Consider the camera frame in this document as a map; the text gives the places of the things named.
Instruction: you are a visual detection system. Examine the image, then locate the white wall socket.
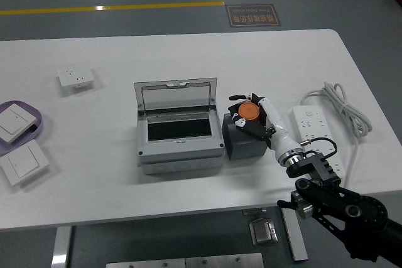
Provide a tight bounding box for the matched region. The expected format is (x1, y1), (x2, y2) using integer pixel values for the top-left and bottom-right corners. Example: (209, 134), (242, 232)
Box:
(57, 66), (95, 89)

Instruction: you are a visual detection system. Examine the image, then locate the table underside bracket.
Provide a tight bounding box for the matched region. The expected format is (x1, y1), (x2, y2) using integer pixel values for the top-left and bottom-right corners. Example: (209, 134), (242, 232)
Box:
(241, 206), (268, 216)

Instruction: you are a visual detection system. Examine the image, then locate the white wall switch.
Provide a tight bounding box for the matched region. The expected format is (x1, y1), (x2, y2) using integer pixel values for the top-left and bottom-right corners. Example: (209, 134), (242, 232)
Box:
(0, 107), (38, 144)
(0, 140), (50, 186)

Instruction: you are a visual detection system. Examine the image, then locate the grey cube with round hole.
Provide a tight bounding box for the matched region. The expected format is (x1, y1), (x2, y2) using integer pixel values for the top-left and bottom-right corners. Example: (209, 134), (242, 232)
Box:
(221, 112), (271, 161)

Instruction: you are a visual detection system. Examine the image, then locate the white table leg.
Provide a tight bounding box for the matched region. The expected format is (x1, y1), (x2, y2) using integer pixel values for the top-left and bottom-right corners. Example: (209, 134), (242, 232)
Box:
(51, 226), (73, 268)
(280, 206), (308, 262)

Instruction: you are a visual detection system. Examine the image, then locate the grey metal plate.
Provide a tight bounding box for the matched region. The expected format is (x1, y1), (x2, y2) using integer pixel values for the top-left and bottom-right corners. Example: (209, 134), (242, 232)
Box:
(106, 257), (187, 268)
(185, 252), (264, 268)

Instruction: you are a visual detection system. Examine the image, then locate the white power cord with plug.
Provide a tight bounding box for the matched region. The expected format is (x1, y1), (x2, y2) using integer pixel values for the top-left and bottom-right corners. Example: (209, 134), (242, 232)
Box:
(300, 81), (374, 189)

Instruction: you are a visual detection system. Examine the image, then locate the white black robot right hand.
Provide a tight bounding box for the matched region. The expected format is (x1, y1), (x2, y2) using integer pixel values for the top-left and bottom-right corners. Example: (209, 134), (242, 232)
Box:
(228, 92), (304, 164)

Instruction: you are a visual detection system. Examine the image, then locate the yellow floor tape line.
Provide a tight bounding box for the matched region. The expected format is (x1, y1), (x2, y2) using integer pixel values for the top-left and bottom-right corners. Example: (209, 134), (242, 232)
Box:
(0, 1), (225, 16)

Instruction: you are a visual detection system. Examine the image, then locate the silver metal floor box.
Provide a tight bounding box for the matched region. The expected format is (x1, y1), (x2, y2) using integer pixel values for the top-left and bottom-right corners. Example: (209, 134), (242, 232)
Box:
(249, 217), (279, 246)

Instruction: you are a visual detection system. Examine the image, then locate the orange cylinder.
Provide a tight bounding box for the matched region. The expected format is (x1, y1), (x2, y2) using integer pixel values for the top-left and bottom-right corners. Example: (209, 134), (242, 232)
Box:
(237, 102), (261, 122)

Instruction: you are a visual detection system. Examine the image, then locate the purple tray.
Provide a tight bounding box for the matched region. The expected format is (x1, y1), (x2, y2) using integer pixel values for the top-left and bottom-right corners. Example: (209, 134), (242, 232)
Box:
(0, 100), (44, 157)

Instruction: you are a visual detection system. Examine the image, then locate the dark floor sign orange text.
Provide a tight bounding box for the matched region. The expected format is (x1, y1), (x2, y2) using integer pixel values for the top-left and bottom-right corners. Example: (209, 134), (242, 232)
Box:
(224, 4), (282, 28)

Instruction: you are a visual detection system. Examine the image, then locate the grey electrical box clear lid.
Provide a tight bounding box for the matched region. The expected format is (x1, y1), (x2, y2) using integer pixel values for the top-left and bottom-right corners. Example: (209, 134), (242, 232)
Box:
(133, 77), (225, 175)

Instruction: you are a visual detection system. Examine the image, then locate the white power strip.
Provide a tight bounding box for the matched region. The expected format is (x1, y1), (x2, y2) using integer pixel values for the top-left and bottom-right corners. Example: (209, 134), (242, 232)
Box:
(288, 105), (347, 178)

